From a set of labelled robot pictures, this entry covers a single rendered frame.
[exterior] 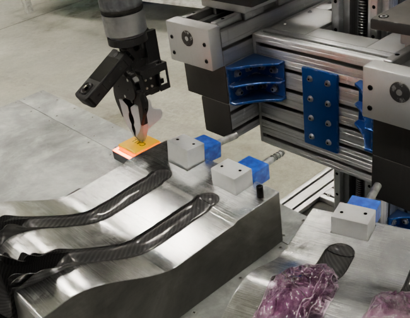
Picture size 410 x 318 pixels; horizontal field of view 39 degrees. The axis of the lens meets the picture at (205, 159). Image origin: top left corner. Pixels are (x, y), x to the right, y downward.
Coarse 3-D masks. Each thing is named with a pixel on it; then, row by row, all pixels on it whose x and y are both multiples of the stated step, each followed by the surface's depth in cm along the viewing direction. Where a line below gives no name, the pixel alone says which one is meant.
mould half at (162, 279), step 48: (96, 192) 90; (192, 192) 86; (240, 192) 84; (48, 240) 74; (96, 240) 77; (192, 240) 77; (240, 240) 81; (48, 288) 65; (96, 288) 65; (144, 288) 71; (192, 288) 77
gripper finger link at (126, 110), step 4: (120, 100) 110; (124, 100) 110; (128, 100) 110; (120, 104) 111; (124, 104) 110; (128, 104) 110; (132, 104) 110; (124, 108) 111; (128, 108) 109; (124, 112) 111; (128, 112) 110; (124, 116) 112; (128, 116) 111; (132, 116) 111; (128, 120) 111; (132, 120) 111; (128, 124) 112; (132, 124) 111; (132, 128) 112; (132, 132) 112
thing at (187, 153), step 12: (168, 144) 93; (180, 144) 92; (192, 144) 91; (204, 144) 94; (216, 144) 94; (168, 156) 94; (180, 156) 92; (192, 156) 91; (204, 156) 93; (216, 156) 95
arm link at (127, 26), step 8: (104, 16) 100; (112, 16) 105; (120, 16) 98; (128, 16) 98; (136, 16) 99; (144, 16) 102; (104, 24) 101; (112, 24) 99; (120, 24) 99; (128, 24) 99; (136, 24) 100; (144, 24) 102; (112, 32) 100; (120, 32) 100; (128, 32) 100; (136, 32) 100
